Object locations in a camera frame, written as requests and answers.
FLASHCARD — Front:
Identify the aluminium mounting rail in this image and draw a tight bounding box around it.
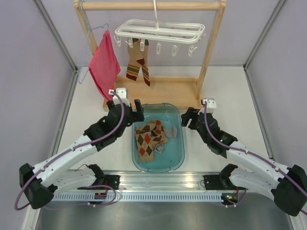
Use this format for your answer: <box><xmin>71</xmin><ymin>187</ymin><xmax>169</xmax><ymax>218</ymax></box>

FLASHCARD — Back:
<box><xmin>52</xmin><ymin>169</ymin><xmax>295</xmax><ymax>192</ymax></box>

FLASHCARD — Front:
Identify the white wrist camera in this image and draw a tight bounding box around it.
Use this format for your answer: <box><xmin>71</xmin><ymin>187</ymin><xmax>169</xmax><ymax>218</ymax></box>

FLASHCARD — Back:
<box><xmin>109</xmin><ymin>88</ymin><xmax>130</xmax><ymax>107</ymax></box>
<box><xmin>201</xmin><ymin>97</ymin><xmax>217</xmax><ymax>114</ymax></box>

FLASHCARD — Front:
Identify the blue wire hanger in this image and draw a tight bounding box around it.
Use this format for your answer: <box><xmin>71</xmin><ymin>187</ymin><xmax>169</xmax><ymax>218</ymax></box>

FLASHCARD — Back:
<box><xmin>73</xmin><ymin>0</ymin><xmax>109</xmax><ymax>84</ymax></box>

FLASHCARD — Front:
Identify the white clip sock hanger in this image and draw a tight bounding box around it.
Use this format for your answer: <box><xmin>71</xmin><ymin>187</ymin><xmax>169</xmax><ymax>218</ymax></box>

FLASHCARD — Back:
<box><xmin>114</xmin><ymin>1</ymin><xmax>205</xmax><ymax>57</ymax></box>

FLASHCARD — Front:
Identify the cream striped sock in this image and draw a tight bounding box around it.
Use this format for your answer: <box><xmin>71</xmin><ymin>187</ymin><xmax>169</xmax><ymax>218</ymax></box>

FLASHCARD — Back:
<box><xmin>126</xmin><ymin>38</ymin><xmax>145</xmax><ymax>81</ymax></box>
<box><xmin>137</xmin><ymin>39</ymin><xmax>151</xmax><ymax>86</ymax></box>

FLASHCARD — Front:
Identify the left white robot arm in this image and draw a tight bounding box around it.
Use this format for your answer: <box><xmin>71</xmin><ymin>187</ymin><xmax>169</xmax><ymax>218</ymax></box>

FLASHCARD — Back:
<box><xmin>18</xmin><ymin>99</ymin><xmax>144</xmax><ymax>209</ymax></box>

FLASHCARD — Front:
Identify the right aluminium frame post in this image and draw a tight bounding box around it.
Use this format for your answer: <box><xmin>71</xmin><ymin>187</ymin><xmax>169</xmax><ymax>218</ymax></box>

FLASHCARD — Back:
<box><xmin>242</xmin><ymin>0</ymin><xmax>288</xmax><ymax>72</ymax></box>

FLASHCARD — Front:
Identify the wooden clothes rack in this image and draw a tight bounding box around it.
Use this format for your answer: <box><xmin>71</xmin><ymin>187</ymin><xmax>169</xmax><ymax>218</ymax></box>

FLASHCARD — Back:
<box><xmin>83</xmin><ymin>0</ymin><xmax>226</xmax><ymax>110</ymax></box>

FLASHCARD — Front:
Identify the grey ankle sock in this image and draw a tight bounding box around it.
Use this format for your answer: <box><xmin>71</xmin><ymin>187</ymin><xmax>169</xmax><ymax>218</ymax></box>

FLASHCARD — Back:
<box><xmin>154</xmin><ymin>144</ymin><xmax>164</xmax><ymax>153</ymax></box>
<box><xmin>164</xmin><ymin>126</ymin><xmax>177</xmax><ymax>138</ymax></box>

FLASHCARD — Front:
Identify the blue translucent plastic bin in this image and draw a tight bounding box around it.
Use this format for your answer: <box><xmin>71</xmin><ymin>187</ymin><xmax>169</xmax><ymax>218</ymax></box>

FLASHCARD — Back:
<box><xmin>131</xmin><ymin>103</ymin><xmax>185</xmax><ymax>173</ymax></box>

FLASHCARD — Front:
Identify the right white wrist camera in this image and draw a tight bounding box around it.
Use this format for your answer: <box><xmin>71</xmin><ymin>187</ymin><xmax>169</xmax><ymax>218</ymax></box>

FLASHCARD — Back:
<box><xmin>201</xmin><ymin>97</ymin><xmax>217</xmax><ymax>114</ymax></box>

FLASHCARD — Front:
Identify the aluminium frame post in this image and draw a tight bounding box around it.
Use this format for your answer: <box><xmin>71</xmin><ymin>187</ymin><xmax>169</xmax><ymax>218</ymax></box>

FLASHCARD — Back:
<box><xmin>242</xmin><ymin>0</ymin><xmax>288</xmax><ymax>72</ymax></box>
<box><xmin>32</xmin><ymin>0</ymin><xmax>79</xmax><ymax>72</ymax></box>

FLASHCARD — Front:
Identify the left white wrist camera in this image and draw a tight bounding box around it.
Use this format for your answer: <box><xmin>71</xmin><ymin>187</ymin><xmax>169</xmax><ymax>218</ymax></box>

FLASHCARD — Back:
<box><xmin>109</xmin><ymin>88</ymin><xmax>130</xmax><ymax>107</ymax></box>

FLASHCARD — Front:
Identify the argyle patterned sock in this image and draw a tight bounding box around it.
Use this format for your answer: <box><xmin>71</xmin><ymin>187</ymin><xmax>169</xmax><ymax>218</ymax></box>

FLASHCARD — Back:
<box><xmin>135</xmin><ymin>119</ymin><xmax>168</xmax><ymax>144</ymax></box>

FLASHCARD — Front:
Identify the left aluminium frame post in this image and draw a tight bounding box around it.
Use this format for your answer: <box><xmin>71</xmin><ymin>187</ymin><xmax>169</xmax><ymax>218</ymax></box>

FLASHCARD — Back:
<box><xmin>32</xmin><ymin>0</ymin><xmax>79</xmax><ymax>72</ymax></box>

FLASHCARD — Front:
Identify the red mesh cloth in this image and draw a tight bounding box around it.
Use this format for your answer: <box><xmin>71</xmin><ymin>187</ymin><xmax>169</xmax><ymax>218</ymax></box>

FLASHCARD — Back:
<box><xmin>89</xmin><ymin>30</ymin><xmax>120</xmax><ymax>101</ymax></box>

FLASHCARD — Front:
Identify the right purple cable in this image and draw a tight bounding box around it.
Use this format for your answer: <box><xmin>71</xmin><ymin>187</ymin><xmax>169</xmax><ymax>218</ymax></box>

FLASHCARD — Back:
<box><xmin>203</xmin><ymin>102</ymin><xmax>307</xmax><ymax>196</ymax></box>

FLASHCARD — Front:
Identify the slotted cable duct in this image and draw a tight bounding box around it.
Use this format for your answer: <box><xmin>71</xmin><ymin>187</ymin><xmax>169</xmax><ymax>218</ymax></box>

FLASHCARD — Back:
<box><xmin>53</xmin><ymin>192</ymin><xmax>223</xmax><ymax>203</ymax></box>

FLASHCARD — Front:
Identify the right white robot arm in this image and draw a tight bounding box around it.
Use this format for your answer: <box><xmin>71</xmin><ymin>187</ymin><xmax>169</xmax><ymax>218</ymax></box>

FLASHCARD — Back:
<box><xmin>181</xmin><ymin>107</ymin><xmax>307</xmax><ymax>217</ymax></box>

